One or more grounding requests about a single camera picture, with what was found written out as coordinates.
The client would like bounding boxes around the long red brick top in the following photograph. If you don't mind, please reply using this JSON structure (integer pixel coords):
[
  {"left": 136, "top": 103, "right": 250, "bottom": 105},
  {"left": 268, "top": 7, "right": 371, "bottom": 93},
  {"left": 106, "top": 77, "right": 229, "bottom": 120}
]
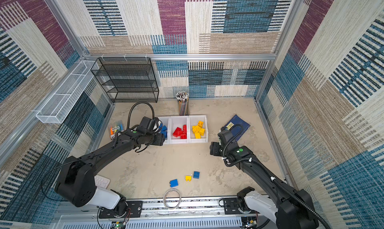
[{"left": 173, "top": 127, "right": 182, "bottom": 138}]

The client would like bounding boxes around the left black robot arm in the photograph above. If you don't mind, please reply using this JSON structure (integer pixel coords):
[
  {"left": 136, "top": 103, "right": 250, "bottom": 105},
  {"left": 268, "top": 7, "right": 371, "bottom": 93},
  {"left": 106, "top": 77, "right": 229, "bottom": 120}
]
[{"left": 54, "top": 113, "right": 165, "bottom": 214}]

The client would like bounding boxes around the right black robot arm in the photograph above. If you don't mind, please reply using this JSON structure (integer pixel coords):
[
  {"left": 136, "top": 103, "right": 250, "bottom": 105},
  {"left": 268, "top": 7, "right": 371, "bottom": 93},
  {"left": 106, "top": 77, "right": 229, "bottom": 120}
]
[{"left": 210, "top": 124, "right": 330, "bottom": 229}]

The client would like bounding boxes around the left white bin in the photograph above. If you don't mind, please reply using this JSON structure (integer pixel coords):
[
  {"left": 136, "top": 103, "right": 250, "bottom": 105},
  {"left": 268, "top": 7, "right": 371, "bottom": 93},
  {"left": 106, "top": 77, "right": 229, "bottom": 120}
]
[{"left": 158, "top": 116, "right": 171, "bottom": 145}]

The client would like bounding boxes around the white bin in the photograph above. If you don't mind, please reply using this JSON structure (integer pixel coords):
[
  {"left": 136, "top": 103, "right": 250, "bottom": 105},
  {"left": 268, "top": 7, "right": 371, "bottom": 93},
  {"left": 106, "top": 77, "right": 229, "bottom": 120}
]
[
  {"left": 158, "top": 116, "right": 171, "bottom": 145},
  {"left": 169, "top": 116, "right": 191, "bottom": 144},
  {"left": 188, "top": 115, "right": 209, "bottom": 143}
]

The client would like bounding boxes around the middle white bin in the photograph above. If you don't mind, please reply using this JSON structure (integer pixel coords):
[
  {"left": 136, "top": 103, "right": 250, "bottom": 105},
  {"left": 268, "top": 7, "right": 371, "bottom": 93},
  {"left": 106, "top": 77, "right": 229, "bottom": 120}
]
[{"left": 169, "top": 116, "right": 191, "bottom": 144}]

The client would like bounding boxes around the blue book yellow label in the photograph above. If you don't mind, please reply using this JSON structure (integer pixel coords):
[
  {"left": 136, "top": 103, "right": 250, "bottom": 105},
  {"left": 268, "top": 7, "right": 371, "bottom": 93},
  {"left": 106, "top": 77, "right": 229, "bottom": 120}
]
[{"left": 221, "top": 114, "right": 250, "bottom": 141}]

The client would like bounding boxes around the right white bin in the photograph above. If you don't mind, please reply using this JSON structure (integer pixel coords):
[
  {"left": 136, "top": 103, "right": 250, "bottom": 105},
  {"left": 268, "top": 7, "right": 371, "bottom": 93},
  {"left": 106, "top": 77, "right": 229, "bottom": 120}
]
[{"left": 188, "top": 115, "right": 209, "bottom": 143}]

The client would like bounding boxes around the marker pen pack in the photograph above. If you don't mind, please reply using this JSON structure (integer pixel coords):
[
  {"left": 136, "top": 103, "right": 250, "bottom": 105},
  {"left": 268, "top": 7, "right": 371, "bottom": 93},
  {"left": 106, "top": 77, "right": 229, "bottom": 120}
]
[{"left": 109, "top": 120, "right": 124, "bottom": 140}]

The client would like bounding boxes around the cup of coloured pencils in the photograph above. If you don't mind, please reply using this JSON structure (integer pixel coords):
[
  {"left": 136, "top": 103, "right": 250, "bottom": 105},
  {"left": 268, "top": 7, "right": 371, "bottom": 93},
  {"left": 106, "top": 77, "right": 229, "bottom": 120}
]
[{"left": 176, "top": 91, "right": 189, "bottom": 116}]

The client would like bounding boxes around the pink white calculator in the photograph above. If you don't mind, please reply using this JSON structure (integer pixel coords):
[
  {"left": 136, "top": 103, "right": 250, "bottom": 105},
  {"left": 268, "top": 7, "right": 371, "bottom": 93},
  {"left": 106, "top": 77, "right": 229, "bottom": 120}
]
[{"left": 94, "top": 175, "right": 111, "bottom": 189}]

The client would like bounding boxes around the coiled white cable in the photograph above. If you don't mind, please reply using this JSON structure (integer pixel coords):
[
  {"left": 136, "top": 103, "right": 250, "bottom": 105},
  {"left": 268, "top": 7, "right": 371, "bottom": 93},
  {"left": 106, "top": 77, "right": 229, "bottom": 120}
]
[{"left": 162, "top": 188, "right": 182, "bottom": 210}]

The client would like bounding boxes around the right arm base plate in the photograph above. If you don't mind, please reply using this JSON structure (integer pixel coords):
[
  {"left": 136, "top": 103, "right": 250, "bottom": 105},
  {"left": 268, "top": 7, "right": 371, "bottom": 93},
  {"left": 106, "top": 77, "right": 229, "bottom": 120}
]
[{"left": 219, "top": 198, "right": 244, "bottom": 215}]

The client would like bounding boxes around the black wire shelf rack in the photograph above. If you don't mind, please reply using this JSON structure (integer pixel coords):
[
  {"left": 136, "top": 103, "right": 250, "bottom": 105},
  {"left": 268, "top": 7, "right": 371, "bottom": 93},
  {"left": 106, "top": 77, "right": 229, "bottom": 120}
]
[{"left": 91, "top": 57, "right": 159, "bottom": 103}]

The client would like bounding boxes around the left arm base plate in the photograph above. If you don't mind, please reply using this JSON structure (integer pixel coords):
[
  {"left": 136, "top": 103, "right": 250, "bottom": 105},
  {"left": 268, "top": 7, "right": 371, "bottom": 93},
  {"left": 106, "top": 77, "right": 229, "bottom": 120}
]
[{"left": 98, "top": 201, "right": 143, "bottom": 220}]

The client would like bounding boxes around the white wire mesh basket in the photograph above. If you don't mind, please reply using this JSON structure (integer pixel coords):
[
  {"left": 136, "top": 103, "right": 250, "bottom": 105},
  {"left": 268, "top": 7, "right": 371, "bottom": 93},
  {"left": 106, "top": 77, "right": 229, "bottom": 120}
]
[{"left": 36, "top": 60, "right": 95, "bottom": 124}]

